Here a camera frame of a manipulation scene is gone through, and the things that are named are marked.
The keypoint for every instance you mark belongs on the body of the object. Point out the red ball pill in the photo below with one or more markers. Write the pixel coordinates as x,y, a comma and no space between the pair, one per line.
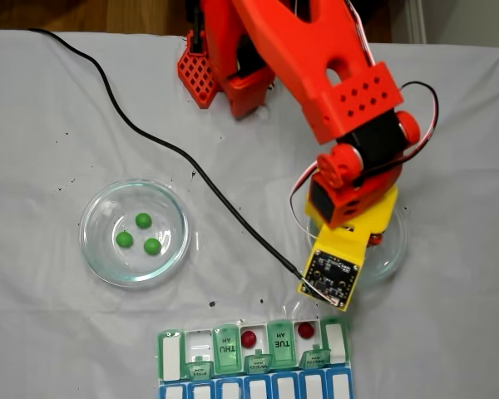
248,338
305,330

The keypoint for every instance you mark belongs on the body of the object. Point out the green ball pill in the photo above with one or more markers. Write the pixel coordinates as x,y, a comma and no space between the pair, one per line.
143,220
152,246
124,239

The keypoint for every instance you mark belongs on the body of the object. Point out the weekly pill organizer box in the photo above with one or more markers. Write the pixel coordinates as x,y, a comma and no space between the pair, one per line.
228,349

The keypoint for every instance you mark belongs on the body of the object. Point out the clear glass bowl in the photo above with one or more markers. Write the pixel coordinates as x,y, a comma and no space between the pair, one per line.
100,257
382,266

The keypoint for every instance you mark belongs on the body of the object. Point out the white tablecloth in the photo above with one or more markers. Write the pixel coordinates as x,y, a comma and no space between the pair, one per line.
45,124

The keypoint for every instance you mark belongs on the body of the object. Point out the camera board on yellow mount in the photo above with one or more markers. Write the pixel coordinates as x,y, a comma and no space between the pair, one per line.
328,274

